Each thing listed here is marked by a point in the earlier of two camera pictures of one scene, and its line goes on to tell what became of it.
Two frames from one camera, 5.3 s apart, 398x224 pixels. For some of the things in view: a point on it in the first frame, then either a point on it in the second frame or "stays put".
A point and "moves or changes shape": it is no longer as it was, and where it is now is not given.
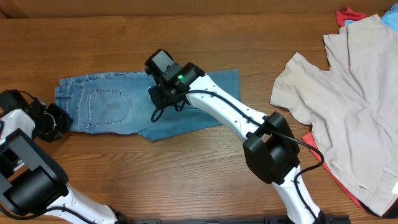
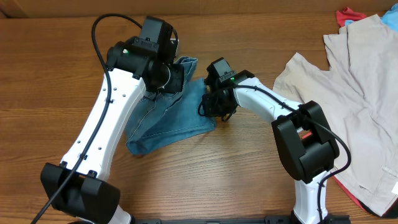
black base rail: (267, 219) stays put
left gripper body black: (51, 124) to (171, 79)
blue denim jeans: (120, 103) moves or changes shape
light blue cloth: (390, 18) stays put
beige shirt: (352, 106) stays put
